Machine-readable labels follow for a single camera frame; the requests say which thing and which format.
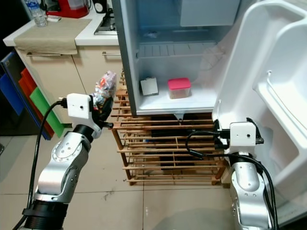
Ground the shiny snack packet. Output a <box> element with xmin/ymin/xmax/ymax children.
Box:
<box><xmin>93</xmin><ymin>70</ymin><xmax>118</xmax><ymax>109</ymax></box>

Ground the small grey fridge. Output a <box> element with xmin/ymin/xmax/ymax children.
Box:
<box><xmin>111</xmin><ymin>0</ymin><xmax>307</xmax><ymax>227</ymax></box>

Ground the clear fridge shelf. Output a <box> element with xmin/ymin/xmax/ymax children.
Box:
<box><xmin>136</xmin><ymin>42</ymin><xmax>219</xmax><ymax>59</ymax></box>

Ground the fridge freezer flap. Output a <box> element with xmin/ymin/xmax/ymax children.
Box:
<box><xmin>179</xmin><ymin>0</ymin><xmax>241</xmax><ymax>27</ymax></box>

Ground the beige kitchen cabinet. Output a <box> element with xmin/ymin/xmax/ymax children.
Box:
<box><xmin>3</xmin><ymin>11</ymin><xmax>123</xmax><ymax>127</ymax></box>

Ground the small grey box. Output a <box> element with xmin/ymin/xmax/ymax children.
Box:
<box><xmin>140</xmin><ymin>77</ymin><xmax>159</xmax><ymax>97</ymax></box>

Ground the green cutting board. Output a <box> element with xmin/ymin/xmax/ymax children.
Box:
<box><xmin>29</xmin><ymin>87</ymin><xmax>66</xmax><ymax>138</ymax></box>

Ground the pink lid food container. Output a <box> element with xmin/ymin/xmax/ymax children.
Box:
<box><xmin>167</xmin><ymin>77</ymin><xmax>193</xmax><ymax>100</ymax></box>

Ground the wooden slatted rack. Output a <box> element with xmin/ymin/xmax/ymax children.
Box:
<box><xmin>111</xmin><ymin>70</ymin><xmax>230</xmax><ymax>185</ymax></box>

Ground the red cutting board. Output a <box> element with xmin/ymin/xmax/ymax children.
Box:
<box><xmin>20</xmin><ymin>68</ymin><xmax>54</xmax><ymax>138</ymax></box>

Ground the gas hob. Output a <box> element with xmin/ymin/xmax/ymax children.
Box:
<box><xmin>94</xmin><ymin>11</ymin><xmax>116</xmax><ymax>35</ymax></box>

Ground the beige counter cloth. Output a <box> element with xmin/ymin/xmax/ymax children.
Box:
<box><xmin>13</xmin><ymin>19</ymin><xmax>86</xmax><ymax>56</ymax></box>

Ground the small black kitchen item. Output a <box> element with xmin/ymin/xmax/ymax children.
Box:
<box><xmin>92</xmin><ymin>0</ymin><xmax>109</xmax><ymax>14</ymax></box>

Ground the clear plastic water bottle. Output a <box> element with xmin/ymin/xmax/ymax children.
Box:
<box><xmin>26</xmin><ymin>0</ymin><xmax>48</xmax><ymax>28</ymax></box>

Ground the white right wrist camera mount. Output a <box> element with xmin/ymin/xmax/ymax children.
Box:
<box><xmin>228</xmin><ymin>122</ymin><xmax>265</xmax><ymax>155</ymax></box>

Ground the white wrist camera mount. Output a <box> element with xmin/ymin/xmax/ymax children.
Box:
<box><xmin>66</xmin><ymin>93</ymin><xmax>94</xmax><ymax>128</ymax></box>
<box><xmin>228</xmin><ymin>122</ymin><xmax>265</xmax><ymax>155</ymax></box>

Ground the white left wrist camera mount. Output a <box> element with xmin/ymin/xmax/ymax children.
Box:
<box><xmin>66</xmin><ymin>93</ymin><xmax>94</xmax><ymax>128</ymax></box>

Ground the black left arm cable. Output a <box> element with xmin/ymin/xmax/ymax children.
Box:
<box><xmin>12</xmin><ymin>98</ymin><xmax>68</xmax><ymax>230</ymax></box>

